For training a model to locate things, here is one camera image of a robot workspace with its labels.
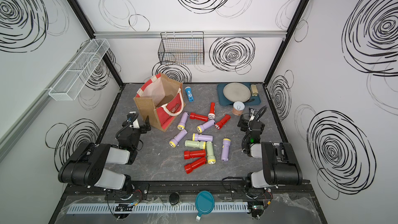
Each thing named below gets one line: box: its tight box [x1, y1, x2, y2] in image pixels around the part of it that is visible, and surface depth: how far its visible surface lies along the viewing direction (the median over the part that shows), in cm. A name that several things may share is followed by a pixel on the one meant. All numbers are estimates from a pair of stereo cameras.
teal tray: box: [217, 82, 261, 106], surface depth 113 cm
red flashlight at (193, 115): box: [189, 112, 209, 122], surface depth 100 cm
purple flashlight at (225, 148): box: [221, 137, 232, 162], surface depth 86 cm
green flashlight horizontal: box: [184, 140, 207, 150], surface depth 88 cm
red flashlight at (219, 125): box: [214, 114, 232, 130], surface depth 98 cm
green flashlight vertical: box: [205, 141, 217, 165], surface depth 85 cm
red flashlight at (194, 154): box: [183, 149, 206, 160], surface depth 84 cm
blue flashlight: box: [185, 86, 195, 103], surface depth 111 cm
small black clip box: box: [248, 107, 259, 119], surface depth 82 cm
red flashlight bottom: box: [183, 157, 207, 174], surface depth 81 cm
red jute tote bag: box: [133, 72, 187, 133], surface depth 93 cm
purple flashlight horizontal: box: [192, 132, 214, 142], surface depth 91 cm
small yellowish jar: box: [250, 84, 259, 97], surface depth 114 cm
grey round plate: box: [222, 82, 252, 103], surface depth 118 cm
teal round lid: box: [194, 190, 216, 222], surface depth 66 cm
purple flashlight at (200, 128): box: [196, 119, 216, 134], surface depth 96 cm
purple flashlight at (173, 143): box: [168, 129, 188, 149], surface depth 91 cm
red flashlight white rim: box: [207, 102, 216, 120], surface depth 101 cm
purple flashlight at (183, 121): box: [177, 111, 190, 131], surface depth 98 cm
